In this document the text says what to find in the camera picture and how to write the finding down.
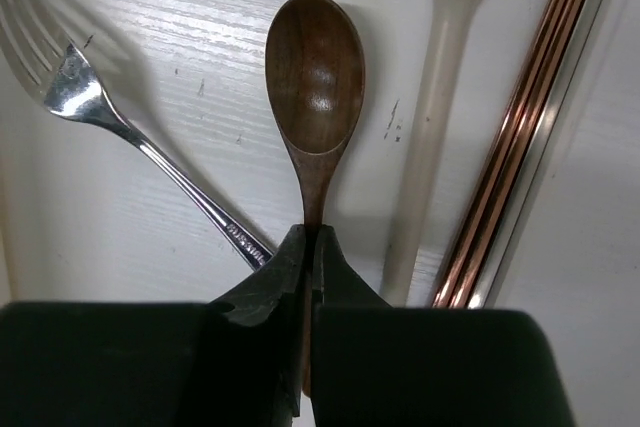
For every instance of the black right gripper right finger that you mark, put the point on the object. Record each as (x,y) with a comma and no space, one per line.
(351,361)

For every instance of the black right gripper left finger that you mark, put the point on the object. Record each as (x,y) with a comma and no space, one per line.
(249,356)

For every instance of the dark wooden spoon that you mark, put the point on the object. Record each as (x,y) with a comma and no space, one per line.
(315,75)

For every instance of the large silver fork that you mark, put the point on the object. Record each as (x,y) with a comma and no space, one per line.
(55,73)

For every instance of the copper chopstick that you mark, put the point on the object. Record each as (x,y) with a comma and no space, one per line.
(476,235)
(505,241)

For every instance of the white plastic spoon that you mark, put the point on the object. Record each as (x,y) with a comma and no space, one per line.
(451,21)

